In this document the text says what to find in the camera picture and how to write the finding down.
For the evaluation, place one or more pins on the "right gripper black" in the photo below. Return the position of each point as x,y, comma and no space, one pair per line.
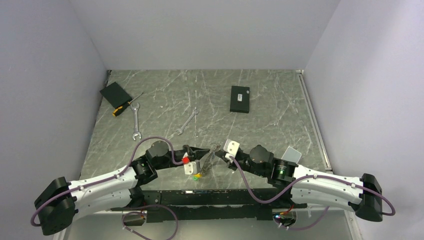
222,155

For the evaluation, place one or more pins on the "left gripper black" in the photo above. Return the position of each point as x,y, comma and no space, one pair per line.
196,153

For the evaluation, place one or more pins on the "steel key holder plate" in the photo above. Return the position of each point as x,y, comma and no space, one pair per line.
208,163

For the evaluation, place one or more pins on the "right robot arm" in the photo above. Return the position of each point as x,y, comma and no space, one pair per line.
364,194

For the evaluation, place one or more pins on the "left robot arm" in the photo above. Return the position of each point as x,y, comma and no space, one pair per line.
62,202

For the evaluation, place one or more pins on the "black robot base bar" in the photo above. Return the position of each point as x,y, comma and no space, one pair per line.
208,204

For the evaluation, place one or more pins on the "small silver wrench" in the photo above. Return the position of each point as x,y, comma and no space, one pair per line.
180,130

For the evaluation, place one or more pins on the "black box on table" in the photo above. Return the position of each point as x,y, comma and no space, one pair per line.
239,99

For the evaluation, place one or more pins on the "large silver wrench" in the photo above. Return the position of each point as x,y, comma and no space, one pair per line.
135,106

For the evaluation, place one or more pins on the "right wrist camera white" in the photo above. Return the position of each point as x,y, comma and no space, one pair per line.
230,149

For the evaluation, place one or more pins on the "yellow handled screwdriver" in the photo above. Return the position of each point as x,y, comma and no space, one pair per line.
122,108

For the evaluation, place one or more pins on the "aluminium rail right side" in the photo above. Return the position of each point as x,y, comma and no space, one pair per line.
318,132

